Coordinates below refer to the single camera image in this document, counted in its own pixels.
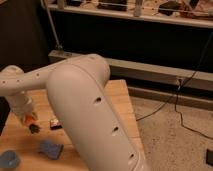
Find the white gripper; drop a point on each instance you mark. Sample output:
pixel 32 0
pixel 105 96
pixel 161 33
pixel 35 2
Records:
pixel 21 105

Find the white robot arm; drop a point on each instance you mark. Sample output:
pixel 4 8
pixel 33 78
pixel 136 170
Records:
pixel 75 90

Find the black and red box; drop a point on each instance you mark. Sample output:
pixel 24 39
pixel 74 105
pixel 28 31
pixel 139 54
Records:
pixel 55 124

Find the wooden table board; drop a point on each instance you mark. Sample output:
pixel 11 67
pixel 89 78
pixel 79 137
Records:
pixel 18 138

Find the blue grey sponge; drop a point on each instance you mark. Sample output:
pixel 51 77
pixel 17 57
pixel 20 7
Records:
pixel 50 149

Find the blue cloth piece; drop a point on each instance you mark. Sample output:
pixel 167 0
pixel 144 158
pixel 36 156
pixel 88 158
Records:
pixel 9 160

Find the metal pole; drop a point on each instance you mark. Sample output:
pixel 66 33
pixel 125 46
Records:
pixel 58 44

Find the black object on floor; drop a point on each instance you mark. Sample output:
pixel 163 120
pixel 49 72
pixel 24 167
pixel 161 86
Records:
pixel 209 157

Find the cluttered wooden shelf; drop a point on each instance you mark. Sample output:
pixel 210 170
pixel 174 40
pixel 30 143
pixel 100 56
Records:
pixel 194 13

